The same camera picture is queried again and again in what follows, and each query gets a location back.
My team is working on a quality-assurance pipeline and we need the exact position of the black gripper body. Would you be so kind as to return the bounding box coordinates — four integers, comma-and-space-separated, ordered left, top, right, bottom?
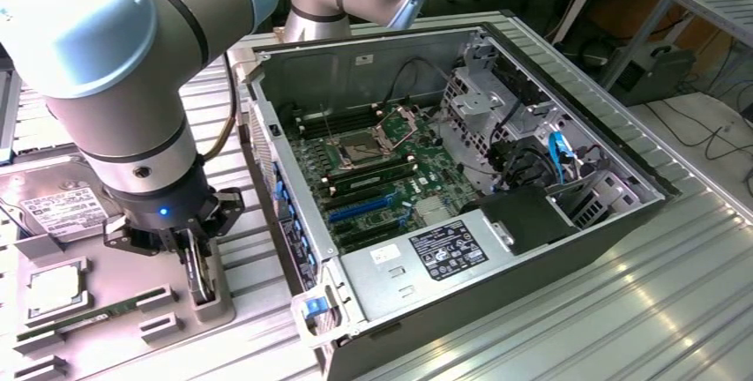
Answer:
106, 183, 217, 235

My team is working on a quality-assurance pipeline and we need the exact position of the graphics card with metal bracket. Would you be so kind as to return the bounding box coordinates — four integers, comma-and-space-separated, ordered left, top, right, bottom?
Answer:
175, 227, 219, 307

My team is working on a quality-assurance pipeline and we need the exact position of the silver hard disk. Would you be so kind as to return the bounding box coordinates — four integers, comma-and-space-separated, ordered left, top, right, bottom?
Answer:
0, 154, 118, 243

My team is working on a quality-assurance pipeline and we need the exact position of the green RAM stick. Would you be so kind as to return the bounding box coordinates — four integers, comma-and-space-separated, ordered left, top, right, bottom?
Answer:
14, 290, 164, 341

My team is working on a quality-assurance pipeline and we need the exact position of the silver CPU chip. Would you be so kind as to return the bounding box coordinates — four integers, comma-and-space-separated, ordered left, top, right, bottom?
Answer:
28, 267, 84, 311

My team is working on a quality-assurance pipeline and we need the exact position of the grey parts rack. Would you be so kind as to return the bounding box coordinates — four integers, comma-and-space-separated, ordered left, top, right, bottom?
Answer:
8, 186, 240, 381

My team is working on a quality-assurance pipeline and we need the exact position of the blue expansion slot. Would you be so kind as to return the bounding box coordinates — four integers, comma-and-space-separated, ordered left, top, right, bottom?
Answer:
325, 194, 396, 224

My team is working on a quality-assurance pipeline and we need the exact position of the RAM stick with white label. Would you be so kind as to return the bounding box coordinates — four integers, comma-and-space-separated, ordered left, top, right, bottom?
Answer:
328, 165, 418, 194

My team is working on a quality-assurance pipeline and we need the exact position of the thin socket locking lever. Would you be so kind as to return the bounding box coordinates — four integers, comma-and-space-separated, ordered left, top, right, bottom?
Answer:
320, 101, 339, 144

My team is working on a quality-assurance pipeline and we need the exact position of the CPU socket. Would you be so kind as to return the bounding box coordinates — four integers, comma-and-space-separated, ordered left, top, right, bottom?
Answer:
333, 131, 393, 164

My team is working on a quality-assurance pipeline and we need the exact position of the black RAM slot bank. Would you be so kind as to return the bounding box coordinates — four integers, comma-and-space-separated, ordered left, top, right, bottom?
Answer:
295, 106, 384, 140

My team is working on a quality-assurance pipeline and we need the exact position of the grey power supply unit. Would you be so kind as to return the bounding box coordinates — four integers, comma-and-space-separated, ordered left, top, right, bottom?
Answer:
335, 213, 522, 327

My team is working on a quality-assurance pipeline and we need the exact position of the silver chipset heatsink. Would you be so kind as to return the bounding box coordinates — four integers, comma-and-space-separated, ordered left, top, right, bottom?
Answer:
412, 198, 459, 224

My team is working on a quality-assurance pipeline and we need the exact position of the metal socket cover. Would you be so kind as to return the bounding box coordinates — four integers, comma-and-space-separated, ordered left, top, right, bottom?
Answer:
372, 105, 430, 153

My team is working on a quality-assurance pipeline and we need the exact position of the green motherboard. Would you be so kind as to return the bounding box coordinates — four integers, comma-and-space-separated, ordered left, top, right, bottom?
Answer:
285, 101, 490, 254

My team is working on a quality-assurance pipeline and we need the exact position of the silver disk bay cage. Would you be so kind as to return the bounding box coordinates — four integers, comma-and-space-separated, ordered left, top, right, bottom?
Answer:
438, 41, 570, 199

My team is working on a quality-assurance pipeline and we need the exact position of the black plastic shroud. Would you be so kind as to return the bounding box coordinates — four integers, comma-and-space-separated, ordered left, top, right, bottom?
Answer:
460, 185, 582, 258

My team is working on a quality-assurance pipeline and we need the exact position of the open black PC case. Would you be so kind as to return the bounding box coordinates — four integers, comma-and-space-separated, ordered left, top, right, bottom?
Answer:
225, 21, 681, 381

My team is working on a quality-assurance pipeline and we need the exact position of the black box device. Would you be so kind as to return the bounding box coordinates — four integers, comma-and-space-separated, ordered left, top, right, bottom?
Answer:
610, 43, 699, 108

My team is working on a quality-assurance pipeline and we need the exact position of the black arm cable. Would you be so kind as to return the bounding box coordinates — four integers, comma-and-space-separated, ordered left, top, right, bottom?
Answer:
197, 49, 243, 167

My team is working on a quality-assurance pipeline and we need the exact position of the black looped wire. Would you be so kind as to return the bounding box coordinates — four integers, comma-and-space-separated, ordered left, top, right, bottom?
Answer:
380, 57, 450, 109

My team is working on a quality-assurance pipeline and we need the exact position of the black wire bundle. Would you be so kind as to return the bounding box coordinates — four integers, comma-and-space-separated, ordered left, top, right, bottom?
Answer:
486, 139, 555, 193

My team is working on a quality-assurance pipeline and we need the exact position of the blue data wire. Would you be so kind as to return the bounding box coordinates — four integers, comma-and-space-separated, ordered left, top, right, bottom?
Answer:
546, 131, 576, 187

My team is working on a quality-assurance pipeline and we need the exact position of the black floor cable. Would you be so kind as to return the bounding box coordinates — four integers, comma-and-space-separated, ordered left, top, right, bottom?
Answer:
644, 97, 753, 162

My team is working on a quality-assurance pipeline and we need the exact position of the grey metal shelf frame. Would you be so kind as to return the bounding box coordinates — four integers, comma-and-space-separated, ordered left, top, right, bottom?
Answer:
604, 0, 753, 93

